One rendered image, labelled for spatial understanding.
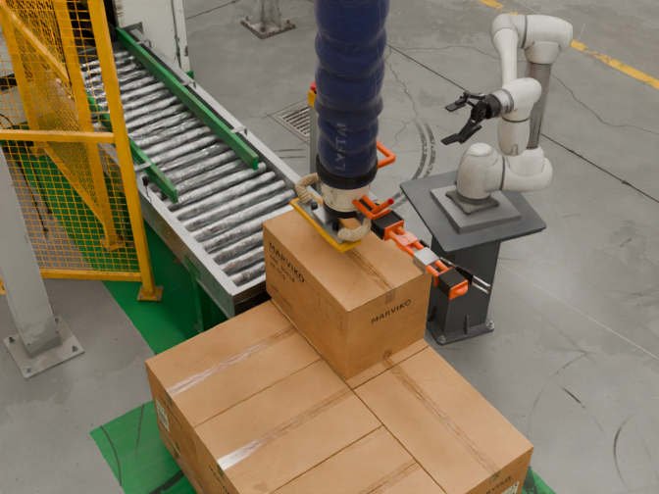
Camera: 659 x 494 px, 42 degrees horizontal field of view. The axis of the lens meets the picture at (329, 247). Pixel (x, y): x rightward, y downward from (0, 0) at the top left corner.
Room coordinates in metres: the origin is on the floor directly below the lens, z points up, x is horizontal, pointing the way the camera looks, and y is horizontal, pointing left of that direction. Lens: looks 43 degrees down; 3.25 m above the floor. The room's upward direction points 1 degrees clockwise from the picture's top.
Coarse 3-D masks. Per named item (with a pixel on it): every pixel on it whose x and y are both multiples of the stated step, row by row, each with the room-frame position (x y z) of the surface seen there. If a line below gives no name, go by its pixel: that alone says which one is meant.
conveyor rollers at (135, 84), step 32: (128, 64) 4.55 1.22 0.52; (128, 96) 4.16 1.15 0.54; (160, 96) 4.18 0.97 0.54; (128, 128) 3.86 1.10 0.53; (160, 128) 3.87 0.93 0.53; (192, 128) 3.89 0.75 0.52; (160, 160) 3.58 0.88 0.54; (192, 160) 3.58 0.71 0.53; (224, 160) 3.59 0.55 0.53; (160, 192) 3.30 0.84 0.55; (192, 192) 3.30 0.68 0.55; (224, 192) 3.30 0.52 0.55; (256, 192) 3.31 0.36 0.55; (288, 192) 3.31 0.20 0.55; (192, 224) 3.08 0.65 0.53; (224, 224) 3.07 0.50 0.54; (256, 224) 3.08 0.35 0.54; (224, 256) 2.86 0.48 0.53; (256, 256) 2.86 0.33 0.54
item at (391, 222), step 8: (376, 216) 2.32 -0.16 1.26; (384, 216) 2.33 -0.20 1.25; (392, 216) 2.33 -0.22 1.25; (376, 224) 2.28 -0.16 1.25; (384, 224) 2.28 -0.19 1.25; (392, 224) 2.27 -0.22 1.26; (400, 224) 2.28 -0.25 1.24; (376, 232) 2.27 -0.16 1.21; (384, 232) 2.25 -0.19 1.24; (384, 240) 2.25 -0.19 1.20
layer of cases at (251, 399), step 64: (256, 320) 2.46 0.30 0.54; (192, 384) 2.12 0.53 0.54; (256, 384) 2.12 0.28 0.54; (320, 384) 2.12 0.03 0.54; (384, 384) 2.13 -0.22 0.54; (448, 384) 2.13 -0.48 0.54; (192, 448) 1.94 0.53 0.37; (256, 448) 1.83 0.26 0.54; (320, 448) 1.83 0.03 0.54; (384, 448) 1.83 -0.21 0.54; (448, 448) 1.84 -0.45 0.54; (512, 448) 1.84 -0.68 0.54
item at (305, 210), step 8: (296, 200) 2.56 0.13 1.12; (312, 200) 2.56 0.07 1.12; (296, 208) 2.52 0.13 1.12; (304, 208) 2.51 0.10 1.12; (312, 208) 2.50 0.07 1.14; (304, 216) 2.48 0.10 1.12; (312, 216) 2.47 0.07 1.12; (312, 224) 2.43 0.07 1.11; (320, 224) 2.42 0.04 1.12; (328, 224) 2.42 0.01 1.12; (336, 224) 2.39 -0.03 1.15; (344, 224) 2.42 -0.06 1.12; (320, 232) 2.39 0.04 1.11; (328, 232) 2.37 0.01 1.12; (336, 232) 2.37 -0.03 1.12; (328, 240) 2.35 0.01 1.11; (336, 240) 2.33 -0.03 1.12; (344, 240) 2.33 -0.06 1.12; (360, 240) 2.34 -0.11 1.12; (336, 248) 2.30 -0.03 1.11; (344, 248) 2.30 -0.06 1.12
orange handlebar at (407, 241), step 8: (384, 152) 2.72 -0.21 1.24; (384, 160) 2.67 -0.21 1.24; (392, 160) 2.67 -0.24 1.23; (368, 200) 2.42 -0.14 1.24; (360, 208) 2.38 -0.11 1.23; (368, 216) 2.34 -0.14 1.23; (392, 232) 2.25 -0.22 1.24; (400, 232) 2.26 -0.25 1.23; (408, 232) 2.24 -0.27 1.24; (400, 240) 2.20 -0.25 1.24; (408, 240) 2.20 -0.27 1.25; (416, 240) 2.21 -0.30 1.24; (400, 248) 2.19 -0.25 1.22; (408, 248) 2.17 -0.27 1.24; (416, 248) 2.19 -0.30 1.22; (440, 264) 2.09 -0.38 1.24; (432, 272) 2.06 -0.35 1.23; (464, 288) 1.98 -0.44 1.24
